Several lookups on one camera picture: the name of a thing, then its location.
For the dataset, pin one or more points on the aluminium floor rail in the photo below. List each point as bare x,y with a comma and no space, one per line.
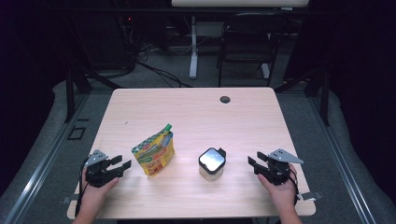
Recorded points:
342,174
40,174

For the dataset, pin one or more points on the person's left hand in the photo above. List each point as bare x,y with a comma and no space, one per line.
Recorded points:
95,196

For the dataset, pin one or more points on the black folding chair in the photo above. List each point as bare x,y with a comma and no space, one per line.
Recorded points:
249,46

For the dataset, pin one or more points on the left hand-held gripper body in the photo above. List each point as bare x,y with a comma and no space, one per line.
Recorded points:
97,174

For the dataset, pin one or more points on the white desk leg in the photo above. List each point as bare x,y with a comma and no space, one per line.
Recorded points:
193,56

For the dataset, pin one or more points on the yellow green snack pouch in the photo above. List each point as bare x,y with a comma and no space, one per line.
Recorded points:
154,152

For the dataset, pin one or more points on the clear jar with black lid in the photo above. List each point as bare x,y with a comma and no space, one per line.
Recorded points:
211,161

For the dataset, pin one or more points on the white desk top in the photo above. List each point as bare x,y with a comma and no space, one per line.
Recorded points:
239,2

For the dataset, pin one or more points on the black metal stand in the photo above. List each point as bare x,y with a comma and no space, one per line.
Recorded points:
325,99
70,93

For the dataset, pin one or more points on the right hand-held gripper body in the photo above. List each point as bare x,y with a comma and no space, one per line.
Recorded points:
278,171

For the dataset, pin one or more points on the grey tape strip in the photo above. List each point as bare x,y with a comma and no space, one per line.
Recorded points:
70,199
311,195

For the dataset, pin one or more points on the person's right hand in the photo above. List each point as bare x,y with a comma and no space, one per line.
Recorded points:
283,194

